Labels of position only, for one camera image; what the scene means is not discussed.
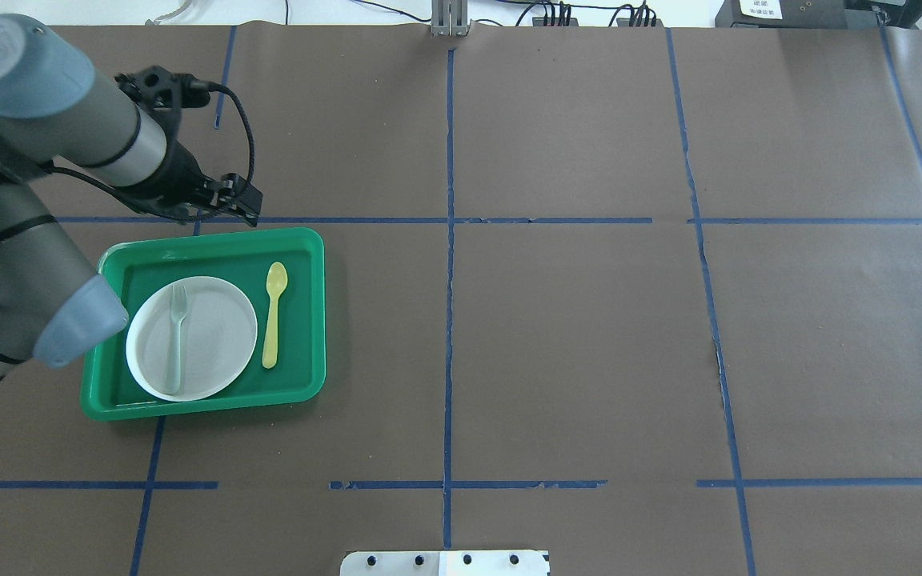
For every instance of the yellow plastic spoon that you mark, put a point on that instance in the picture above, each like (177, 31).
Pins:
(276, 283)

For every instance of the translucent plastic fork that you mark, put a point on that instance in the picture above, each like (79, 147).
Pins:
(178, 310)

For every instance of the white round plate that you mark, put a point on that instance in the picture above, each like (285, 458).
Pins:
(220, 334)

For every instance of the green plastic tray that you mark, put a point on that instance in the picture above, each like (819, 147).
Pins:
(136, 270)

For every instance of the black computer box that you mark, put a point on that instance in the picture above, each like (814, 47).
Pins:
(820, 15)

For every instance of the aluminium frame post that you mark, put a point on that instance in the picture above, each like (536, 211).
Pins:
(450, 18)

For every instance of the white pedestal column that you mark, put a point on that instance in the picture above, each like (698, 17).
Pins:
(447, 562)

